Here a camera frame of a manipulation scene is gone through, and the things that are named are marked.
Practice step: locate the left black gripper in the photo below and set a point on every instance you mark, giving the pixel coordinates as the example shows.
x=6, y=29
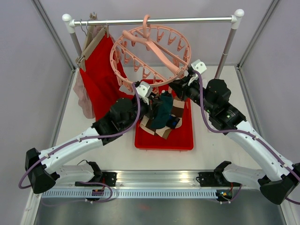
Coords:
x=151, y=108

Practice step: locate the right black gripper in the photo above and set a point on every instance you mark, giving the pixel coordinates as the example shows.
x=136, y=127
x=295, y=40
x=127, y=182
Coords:
x=181, y=87

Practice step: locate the teal christmas sock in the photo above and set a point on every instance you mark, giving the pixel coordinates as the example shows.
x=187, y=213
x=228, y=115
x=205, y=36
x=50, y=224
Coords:
x=163, y=111

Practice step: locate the pink round clip hanger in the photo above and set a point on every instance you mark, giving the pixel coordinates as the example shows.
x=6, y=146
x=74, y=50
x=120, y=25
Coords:
x=157, y=52

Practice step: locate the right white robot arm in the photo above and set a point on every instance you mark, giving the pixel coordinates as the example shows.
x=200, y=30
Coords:
x=277, y=176

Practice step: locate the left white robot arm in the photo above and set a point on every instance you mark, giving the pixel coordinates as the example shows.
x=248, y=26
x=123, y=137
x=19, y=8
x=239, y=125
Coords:
x=47, y=168

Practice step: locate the beige clip hanger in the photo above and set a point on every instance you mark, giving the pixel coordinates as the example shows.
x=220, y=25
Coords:
x=94, y=34

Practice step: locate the brown beige striped sock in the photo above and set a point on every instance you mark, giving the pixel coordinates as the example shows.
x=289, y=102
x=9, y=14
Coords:
x=177, y=110

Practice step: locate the red plastic tray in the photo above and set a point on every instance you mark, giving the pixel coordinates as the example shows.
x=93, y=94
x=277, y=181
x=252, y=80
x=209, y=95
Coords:
x=179, y=139

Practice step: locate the red hanging cloth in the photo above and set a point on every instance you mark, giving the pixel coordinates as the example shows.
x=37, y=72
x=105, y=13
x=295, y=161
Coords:
x=100, y=81

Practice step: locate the pink hanging garment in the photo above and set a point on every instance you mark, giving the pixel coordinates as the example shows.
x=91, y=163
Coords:
x=84, y=100

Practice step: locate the metal clothes rack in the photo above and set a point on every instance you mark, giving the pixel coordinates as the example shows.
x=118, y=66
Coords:
x=234, y=19

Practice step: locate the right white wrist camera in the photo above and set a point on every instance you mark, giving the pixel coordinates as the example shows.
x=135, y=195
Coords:
x=198, y=66

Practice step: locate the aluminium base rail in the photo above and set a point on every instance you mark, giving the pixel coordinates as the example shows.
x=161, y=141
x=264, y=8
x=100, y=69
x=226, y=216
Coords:
x=154, y=178

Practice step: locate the aluminium frame post right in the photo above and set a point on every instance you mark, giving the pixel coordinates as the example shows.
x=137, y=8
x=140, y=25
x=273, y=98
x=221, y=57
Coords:
x=264, y=21

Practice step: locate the aluminium frame post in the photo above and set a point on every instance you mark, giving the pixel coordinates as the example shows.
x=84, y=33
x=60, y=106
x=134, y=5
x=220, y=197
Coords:
x=50, y=27
x=264, y=21

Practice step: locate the white slotted cable duct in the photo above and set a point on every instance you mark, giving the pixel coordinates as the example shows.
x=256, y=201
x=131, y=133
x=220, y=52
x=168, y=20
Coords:
x=133, y=193

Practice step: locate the aluminium frame post left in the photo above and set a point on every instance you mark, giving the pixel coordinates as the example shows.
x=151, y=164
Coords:
x=50, y=27

